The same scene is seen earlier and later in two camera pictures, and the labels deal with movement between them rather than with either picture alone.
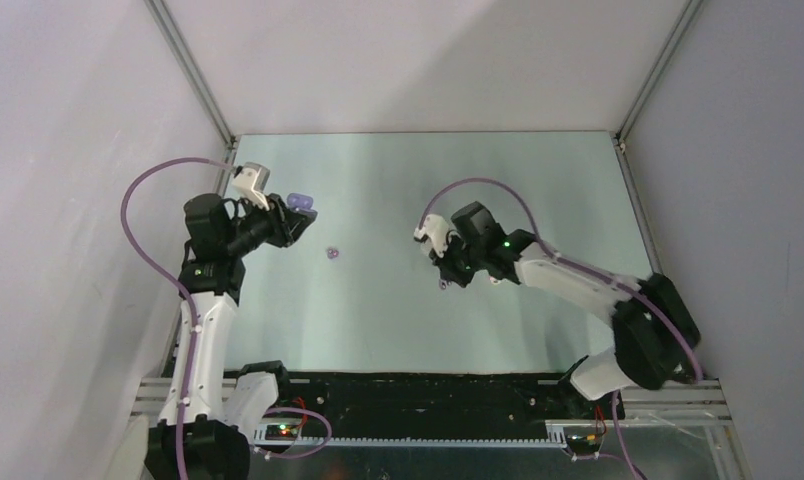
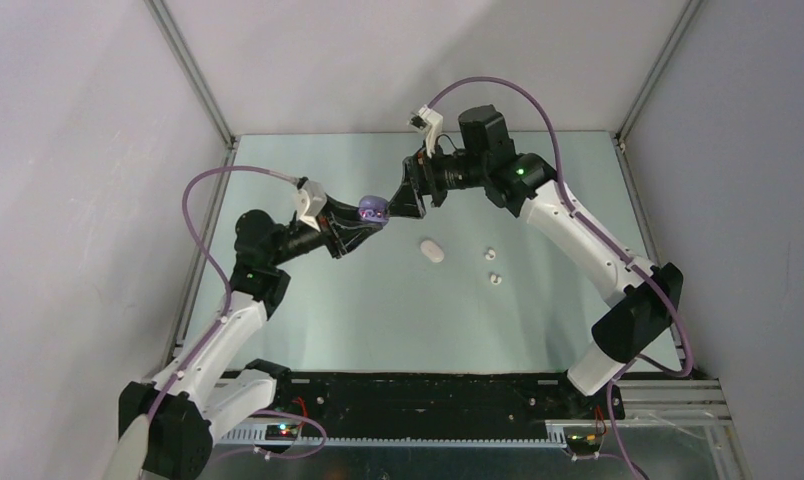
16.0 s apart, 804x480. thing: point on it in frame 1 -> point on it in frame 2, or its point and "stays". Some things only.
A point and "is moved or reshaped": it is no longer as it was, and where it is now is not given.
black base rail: [444, 401] stays
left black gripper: [285, 225] -> [344, 229]
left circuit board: [281, 432] stays
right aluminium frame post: [660, 70] stays
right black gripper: [447, 272] -> [407, 202]
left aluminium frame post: [192, 69] stays
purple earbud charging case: [300, 201] is moved or reshaped
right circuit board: [583, 444] stays
